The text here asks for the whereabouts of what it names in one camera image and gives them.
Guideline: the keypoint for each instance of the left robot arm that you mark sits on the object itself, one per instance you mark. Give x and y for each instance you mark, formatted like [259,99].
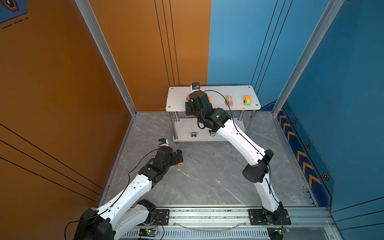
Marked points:
[127,209]

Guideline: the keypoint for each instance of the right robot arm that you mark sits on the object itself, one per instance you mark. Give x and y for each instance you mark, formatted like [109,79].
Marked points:
[257,170]

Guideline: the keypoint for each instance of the circuit board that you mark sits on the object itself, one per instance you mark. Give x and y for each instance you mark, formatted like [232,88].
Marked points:
[148,234]
[278,233]

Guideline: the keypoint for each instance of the orange green toy car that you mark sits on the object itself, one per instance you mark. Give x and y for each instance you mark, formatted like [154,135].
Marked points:
[247,101]

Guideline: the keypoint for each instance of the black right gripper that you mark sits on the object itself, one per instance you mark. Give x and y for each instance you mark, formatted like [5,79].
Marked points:
[188,105]

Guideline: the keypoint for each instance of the aluminium corner post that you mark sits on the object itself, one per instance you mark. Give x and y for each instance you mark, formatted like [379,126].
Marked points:
[319,32]
[101,42]

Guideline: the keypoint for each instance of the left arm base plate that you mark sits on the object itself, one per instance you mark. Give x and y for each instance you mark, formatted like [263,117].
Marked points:
[158,216]

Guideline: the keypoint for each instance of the small purple figure toy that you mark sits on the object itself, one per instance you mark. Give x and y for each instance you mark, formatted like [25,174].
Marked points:
[194,134]

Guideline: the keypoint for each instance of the white two-tier shelf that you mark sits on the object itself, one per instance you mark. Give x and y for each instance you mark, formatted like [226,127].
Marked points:
[183,125]

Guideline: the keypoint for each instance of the right aluminium corner post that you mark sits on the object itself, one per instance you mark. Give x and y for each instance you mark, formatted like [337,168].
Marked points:
[319,32]

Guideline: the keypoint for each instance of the right circuit board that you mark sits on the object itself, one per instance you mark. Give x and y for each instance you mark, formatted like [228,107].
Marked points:
[278,233]

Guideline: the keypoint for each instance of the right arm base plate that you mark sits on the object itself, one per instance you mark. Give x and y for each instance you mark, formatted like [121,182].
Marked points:
[258,216]

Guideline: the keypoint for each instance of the left circuit board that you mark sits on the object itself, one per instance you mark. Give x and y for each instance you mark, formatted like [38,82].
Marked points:
[148,234]

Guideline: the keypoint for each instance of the left aluminium corner post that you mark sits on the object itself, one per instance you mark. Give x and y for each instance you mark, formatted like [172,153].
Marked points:
[101,42]

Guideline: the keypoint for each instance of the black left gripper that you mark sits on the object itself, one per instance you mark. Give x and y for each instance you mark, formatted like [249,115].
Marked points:
[179,153]

